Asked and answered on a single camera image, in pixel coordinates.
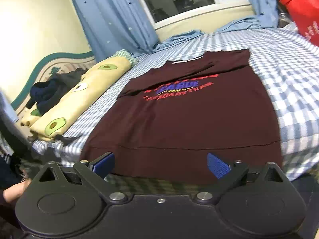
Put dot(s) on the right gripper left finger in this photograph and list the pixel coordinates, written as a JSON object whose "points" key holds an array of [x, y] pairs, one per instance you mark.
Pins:
{"points": [[93, 174]]}

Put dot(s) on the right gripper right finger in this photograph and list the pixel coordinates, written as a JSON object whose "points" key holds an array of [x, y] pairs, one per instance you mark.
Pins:
{"points": [[229, 176]]}

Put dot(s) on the maroon t-shirt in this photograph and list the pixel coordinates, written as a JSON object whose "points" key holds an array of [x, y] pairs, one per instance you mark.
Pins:
{"points": [[166, 122]]}

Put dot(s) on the dark navy clothes pile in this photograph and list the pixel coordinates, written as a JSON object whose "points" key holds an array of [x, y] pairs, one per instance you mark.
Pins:
{"points": [[47, 94]]}

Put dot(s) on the person's hand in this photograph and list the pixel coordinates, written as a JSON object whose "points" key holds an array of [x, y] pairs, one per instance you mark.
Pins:
{"points": [[12, 193]]}

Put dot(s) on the yellow avocado print quilt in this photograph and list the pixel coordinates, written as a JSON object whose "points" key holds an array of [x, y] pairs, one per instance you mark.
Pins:
{"points": [[93, 83]]}

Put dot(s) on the teal trimmed headboard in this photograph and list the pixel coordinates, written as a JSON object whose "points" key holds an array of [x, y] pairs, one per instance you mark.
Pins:
{"points": [[60, 62]]}

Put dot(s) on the blue checkered bed sheet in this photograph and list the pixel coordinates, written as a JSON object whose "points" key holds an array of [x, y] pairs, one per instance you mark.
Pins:
{"points": [[287, 65]]}

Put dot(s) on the blue left curtain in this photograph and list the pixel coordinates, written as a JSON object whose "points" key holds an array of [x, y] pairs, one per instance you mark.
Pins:
{"points": [[113, 25]]}

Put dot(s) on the blue curtain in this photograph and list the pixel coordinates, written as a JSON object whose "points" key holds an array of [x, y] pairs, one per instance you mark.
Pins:
{"points": [[266, 15], [113, 25]]}

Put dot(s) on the white framed window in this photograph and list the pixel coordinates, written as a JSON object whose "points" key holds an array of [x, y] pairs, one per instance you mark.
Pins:
{"points": [[184, 0]]}

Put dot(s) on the red fabric bag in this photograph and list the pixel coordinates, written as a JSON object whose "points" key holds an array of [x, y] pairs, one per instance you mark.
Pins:
{"points": [[305, 14]]}

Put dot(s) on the blue right curtain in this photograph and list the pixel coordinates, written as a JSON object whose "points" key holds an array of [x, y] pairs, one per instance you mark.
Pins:
{"points": [[266, 15]]}

